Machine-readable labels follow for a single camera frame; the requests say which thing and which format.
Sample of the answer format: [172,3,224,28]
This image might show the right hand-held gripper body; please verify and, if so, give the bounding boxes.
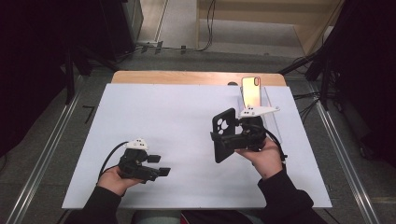
[223,105,280,153]

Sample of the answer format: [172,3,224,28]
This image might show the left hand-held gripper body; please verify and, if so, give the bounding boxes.
[118,137,161,184]

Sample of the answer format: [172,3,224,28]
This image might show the black phone case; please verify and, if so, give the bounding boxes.
[211,107,238,164]

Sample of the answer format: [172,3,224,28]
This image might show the person's left hand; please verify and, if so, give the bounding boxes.
[96,164,142,198]

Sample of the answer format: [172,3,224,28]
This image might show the person's right hand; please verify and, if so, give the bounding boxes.
[234,136,285,182]

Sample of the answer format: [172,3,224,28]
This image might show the person's grey pants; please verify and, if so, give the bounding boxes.
[133,210,183,224]

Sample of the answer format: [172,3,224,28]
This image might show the person's left black sleeve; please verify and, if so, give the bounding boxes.
[63,185,123,224]

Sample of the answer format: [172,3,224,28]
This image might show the person's black sleeve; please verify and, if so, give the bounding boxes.
[257,169,329,224]
[63,185,123,224]

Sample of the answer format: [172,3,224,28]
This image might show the person's right black sleeve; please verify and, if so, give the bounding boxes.
[257,169,329,224]

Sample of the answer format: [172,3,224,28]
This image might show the black metal stand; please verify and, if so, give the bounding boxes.
[62,43,120,105]
[277,43,345,110]

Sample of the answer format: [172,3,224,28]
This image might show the light wooden shelf unit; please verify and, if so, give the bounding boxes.
[195,0,345,56]

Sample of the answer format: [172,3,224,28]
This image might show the black curtain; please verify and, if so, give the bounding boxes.
[0,0,74,158]
[337,0,396,171]

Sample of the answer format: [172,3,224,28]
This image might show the dark cabinet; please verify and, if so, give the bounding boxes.
[101,0,145,61]

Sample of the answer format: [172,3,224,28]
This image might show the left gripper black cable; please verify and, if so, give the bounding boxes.
[98,141,130,182]

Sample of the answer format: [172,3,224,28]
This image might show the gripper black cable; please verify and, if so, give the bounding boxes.
[98,141,130,182]
[263,126,289,163]

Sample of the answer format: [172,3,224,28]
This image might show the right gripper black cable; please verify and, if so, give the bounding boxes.
[263,126,289,163]

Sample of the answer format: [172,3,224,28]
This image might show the metal floor rail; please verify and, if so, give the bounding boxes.
[313,98,381,224]
[5,92,82,224]

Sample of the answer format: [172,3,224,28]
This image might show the black hanging floor cable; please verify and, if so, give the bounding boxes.
[197,0,218,53]

